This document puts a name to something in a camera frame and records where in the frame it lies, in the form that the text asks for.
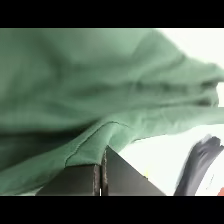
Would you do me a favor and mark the green shirt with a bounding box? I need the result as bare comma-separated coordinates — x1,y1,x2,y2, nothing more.
0,27,224,196

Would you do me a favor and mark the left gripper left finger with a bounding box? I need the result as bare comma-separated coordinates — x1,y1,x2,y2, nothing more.
35,163,102,197

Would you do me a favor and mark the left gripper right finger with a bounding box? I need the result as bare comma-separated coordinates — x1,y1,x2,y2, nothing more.
101,145,167,197

